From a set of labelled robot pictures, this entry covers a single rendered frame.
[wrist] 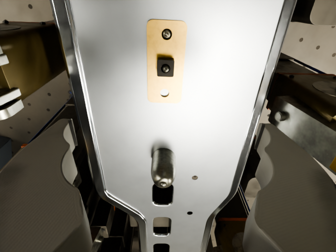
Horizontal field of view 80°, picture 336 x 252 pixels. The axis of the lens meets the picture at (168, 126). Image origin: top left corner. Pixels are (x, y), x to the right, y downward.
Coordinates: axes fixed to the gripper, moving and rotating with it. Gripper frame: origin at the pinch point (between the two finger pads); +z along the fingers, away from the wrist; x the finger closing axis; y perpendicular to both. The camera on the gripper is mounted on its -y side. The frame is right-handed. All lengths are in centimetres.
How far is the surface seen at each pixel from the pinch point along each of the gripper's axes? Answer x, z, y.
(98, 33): -6.6, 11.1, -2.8
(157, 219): -0.8, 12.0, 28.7
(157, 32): -1.0, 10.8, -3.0
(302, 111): 14.5, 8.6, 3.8
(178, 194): 2.5, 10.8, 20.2
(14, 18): -34, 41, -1
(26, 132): -41, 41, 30
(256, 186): 15.0, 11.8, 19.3
